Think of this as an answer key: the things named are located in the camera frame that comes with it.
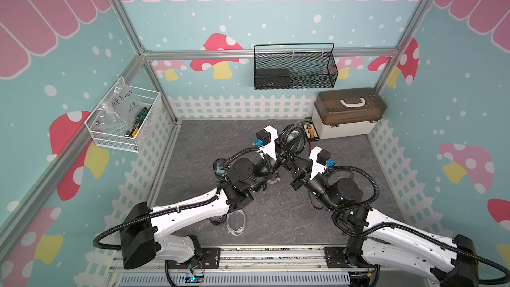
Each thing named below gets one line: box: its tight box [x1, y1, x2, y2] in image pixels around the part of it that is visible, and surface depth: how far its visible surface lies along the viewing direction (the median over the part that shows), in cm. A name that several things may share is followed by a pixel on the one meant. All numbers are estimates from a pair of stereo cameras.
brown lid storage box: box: [312, 87, 388, 140], surface depth 102 cm
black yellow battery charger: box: [301, 120, 320, 142], surface depth 115 cm
